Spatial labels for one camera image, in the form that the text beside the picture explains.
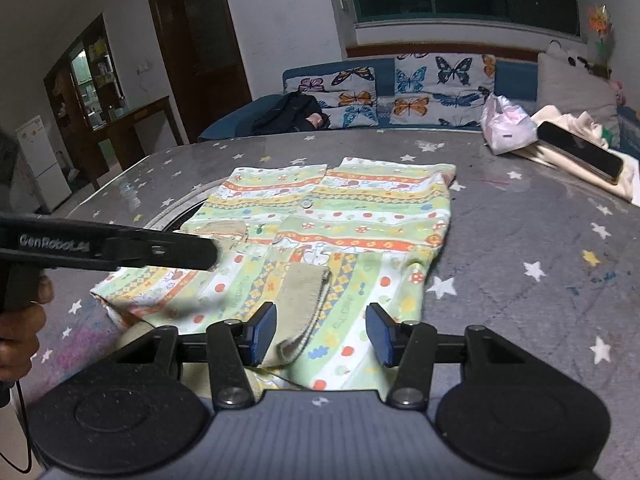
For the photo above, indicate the brown wooden rail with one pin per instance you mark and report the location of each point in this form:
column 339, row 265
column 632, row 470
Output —
column 440, row 51

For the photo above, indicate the cream cloth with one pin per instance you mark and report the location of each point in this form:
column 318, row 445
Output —
column 627, row 180

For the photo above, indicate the black smartphone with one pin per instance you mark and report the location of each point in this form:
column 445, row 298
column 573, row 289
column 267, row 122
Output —
column 580, row 152

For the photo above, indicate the colourful flower decoration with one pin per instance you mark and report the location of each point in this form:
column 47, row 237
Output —
column 602, row 30

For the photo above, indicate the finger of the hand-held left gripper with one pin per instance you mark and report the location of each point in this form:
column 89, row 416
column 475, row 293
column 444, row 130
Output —
column 160, row 250

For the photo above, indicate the white light switch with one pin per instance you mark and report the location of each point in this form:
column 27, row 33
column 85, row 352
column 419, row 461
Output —
column 142, row 66

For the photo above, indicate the black jacket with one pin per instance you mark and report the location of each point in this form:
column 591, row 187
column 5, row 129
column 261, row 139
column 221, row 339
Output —
column 285, row 112

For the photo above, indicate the small butterfly pillow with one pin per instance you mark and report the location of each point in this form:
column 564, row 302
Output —
column 345, row 100

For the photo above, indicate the grey pillow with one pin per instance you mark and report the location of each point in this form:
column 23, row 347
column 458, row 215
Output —
column 575, row 85

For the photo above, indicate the wooden glass cabinet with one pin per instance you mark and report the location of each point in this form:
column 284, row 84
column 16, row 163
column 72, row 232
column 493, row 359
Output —
column 65, row 90

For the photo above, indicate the grey star tablecloth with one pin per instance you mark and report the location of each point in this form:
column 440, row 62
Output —
column 525, row 240

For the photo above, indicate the brown wooden door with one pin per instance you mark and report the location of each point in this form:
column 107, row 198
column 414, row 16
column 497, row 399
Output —
column 200, row 35

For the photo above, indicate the white refrigerator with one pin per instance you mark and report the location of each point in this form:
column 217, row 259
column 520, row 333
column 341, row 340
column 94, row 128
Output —
column 42, row 165

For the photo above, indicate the blue sofa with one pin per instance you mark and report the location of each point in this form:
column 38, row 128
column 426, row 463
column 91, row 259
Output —
column 515, row 80

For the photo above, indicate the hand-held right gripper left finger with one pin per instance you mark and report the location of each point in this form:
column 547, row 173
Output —
column 264, row 332

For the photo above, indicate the white black plush toy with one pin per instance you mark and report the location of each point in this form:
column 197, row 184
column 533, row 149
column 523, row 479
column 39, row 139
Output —
column 570, row 55

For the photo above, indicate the round black induction cooker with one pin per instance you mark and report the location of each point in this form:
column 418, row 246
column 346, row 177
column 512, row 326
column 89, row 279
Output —
column 182, row 205

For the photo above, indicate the large butterfly pillow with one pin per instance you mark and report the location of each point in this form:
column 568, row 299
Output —
column 440, row 90

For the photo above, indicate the person's left hand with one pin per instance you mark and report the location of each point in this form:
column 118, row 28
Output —
column 17, row 340

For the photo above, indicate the patterned pajama shirt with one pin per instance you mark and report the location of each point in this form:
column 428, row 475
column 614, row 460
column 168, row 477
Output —
column 350, row 240

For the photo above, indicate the pink white plastic bag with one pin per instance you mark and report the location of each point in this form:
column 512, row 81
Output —
column 505, row 127

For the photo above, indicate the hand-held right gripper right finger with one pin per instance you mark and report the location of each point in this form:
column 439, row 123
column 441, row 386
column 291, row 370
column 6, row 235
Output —
column 377, row 335

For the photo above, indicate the wooden desk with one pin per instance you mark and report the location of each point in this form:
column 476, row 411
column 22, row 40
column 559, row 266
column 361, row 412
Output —
column 145, row 110

